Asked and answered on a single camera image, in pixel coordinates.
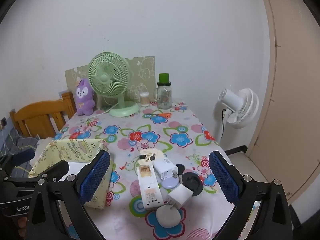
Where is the long white box orange label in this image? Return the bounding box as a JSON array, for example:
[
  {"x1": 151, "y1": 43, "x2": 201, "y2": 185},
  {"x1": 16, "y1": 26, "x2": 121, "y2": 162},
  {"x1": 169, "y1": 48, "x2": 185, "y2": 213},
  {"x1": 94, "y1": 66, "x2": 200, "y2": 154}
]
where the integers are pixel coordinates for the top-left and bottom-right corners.
[{"x1": 137, "y1": 164, "x2": 165, "y2": 210}]

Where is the green desk fan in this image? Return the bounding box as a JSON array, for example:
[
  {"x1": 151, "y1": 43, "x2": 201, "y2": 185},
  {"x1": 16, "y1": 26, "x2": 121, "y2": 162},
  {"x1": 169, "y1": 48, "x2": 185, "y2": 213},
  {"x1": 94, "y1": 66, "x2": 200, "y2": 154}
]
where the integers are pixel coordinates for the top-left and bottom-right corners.
[{"x1": 87, "y1": 52, "x2": 140, "y2": 117}]

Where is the grey oval pebble-shaped case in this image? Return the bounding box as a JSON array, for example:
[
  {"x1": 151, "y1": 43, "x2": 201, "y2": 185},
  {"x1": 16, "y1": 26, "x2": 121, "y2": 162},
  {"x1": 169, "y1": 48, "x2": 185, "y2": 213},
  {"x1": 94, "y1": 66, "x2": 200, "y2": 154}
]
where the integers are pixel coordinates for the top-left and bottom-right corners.
[{"x1": 155, "y1": 204, "x2": 183, "y2": 228}]

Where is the black key with round fob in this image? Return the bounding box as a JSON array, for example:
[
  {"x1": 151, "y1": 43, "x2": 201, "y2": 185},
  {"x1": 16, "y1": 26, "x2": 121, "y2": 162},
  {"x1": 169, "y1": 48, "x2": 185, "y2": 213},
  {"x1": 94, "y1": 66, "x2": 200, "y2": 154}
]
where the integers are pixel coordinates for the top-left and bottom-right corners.
[{"x1": 175, "y1": 164, "x2": 204, "y2": 196}]

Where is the clear cotton swab jar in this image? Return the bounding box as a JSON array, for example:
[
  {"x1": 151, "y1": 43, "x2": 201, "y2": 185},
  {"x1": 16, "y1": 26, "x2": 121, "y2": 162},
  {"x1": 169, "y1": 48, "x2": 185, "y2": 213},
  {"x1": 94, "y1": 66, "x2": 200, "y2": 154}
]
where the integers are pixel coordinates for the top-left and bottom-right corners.
[{"x1": 139, "y1": 92, "x2": 150, "y2": 106}]

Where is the white cube power adapter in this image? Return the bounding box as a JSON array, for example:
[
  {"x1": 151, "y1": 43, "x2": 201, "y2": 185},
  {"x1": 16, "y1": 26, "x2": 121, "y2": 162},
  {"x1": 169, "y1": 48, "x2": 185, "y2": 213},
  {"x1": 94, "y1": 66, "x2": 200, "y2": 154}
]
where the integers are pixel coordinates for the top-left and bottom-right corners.
[{"x1": 167, "y1": 184, "x2": 194, "y2": 209}]

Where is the white cloth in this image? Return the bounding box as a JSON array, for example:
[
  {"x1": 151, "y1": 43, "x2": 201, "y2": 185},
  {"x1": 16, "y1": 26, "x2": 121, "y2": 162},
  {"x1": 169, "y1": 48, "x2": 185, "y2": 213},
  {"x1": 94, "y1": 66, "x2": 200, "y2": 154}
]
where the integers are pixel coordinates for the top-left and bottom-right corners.
[{"x1": 37, "y1": 137, "x2": 54, "y2": 153}]

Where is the lavender earbud case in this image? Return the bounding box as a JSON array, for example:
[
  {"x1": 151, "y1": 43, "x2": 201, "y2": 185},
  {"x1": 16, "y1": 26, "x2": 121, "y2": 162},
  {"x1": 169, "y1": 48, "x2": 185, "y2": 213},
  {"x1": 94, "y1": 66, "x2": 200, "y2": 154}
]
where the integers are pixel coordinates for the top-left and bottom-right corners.
[{"x1": 160, "y1": 176, "x2": 181, "y2": 190}]

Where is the yellow cartoon print storage box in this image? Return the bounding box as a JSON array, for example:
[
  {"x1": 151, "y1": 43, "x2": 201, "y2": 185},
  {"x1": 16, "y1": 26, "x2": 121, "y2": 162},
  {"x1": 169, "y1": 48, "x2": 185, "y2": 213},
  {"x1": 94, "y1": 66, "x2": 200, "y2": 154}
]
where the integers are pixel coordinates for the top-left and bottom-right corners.
[{"x1": 28, "y1": 138, "x2": 116, "y2": 210}]

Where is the glass jar with green lid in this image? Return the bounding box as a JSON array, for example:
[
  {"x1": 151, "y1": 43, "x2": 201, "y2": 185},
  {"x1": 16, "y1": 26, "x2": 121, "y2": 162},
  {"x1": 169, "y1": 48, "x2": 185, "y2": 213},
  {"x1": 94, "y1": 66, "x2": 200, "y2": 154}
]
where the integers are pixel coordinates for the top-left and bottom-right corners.
[{"x1": 153, "y1": 73, "x2": 173, "y2": 110}]

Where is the round cream cartoon tin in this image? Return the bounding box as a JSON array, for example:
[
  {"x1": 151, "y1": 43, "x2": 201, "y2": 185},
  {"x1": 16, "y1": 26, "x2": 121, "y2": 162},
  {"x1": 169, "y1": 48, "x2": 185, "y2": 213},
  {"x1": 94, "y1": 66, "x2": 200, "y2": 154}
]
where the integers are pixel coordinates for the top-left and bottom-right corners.
[{"x1": 139, "y1": 149, "x2": 167, "y2": 167}]

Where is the purple plush toy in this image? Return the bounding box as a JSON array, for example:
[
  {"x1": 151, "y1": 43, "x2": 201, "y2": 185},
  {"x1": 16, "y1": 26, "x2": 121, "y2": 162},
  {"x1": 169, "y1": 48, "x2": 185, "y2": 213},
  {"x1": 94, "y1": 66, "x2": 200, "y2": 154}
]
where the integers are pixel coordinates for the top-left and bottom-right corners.
[{"x1": 75, "y1": 78, "x2": 95, "y2": 116}]

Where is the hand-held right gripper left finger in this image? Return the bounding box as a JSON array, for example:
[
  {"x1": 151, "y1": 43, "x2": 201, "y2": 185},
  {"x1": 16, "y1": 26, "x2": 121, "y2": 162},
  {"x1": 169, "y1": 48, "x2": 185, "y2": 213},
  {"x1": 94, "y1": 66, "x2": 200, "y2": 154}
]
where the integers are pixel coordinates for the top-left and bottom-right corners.
[{"x1": 26, "y1": 150, "x2": 112, "y2": 240}]

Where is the white standing fan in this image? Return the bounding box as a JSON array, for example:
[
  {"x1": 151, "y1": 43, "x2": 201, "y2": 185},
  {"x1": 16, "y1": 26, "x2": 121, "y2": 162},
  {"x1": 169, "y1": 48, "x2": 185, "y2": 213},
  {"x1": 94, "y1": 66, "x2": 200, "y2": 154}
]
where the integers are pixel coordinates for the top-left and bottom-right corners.
[{"x1": 214, "y1": 87, "x2": 260, "y2": 145}]

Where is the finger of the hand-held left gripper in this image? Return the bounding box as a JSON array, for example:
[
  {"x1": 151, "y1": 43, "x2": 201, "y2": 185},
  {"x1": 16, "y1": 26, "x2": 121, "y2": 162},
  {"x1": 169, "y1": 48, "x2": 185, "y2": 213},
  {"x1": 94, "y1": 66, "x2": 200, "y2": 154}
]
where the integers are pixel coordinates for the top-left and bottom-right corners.
[
  {"x1": 0, "y1": 148, "x2": 35, "y2": 180},
  {"x1": 37, "y1": 159, "x2": 70, "y2": 183}
]

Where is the white fan cable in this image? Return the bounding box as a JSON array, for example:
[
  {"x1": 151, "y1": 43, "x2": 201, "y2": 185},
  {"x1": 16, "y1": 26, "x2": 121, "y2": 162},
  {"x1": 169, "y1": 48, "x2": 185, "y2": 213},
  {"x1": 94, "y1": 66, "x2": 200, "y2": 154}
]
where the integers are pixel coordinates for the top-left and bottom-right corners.
[{"x1": 94, "y1": 102, "x2": 120, "y2": 117}]

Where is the wooden bed headboard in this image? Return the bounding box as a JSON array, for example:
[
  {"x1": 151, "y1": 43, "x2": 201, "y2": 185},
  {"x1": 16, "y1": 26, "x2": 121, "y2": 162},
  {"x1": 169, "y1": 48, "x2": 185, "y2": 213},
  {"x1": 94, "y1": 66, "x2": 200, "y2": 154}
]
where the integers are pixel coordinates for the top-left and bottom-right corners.
[{"x1": 9, "y1": 91, "x2": 77, "y2": 139}]

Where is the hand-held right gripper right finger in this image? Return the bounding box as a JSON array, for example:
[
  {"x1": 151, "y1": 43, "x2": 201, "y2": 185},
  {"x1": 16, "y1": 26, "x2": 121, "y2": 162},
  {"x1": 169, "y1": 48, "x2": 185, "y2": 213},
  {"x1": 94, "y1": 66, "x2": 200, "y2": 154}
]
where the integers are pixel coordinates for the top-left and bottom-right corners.
[{"x1": 209, "y1": 151, "x2": 293, "y2": 240}]

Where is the person's left hand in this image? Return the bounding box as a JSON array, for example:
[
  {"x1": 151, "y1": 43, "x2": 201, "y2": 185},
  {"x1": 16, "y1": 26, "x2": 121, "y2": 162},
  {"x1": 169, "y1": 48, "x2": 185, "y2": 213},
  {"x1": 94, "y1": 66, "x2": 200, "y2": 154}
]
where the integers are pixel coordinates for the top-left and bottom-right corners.
[{"x1": 11, "y1": 216, "x2": 28, "y2": 239}]

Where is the white charger with plug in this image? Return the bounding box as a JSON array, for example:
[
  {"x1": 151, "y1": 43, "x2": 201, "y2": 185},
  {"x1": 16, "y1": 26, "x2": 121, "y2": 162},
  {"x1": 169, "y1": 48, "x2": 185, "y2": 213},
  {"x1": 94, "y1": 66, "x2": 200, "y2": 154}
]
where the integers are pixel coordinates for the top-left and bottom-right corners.
[{"x1": 152, "y1": 157, "x2": 178, "y2": 180}]

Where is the beige door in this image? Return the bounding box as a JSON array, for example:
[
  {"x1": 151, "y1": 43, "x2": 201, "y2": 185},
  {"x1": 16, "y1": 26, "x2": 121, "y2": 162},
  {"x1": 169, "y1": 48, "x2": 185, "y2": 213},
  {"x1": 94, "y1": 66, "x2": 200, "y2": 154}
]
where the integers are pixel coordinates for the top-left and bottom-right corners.
[{"x1": 246, "y1": 0, "x2": 320, "y2": 205}]

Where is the beige patterned wall panel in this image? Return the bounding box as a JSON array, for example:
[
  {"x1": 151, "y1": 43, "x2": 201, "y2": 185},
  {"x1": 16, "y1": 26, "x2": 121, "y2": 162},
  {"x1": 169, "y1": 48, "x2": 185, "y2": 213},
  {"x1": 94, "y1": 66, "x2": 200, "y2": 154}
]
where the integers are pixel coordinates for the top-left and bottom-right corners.
[{"x1": 64, "y1": 56, "x2": 155, "y2": 105}]

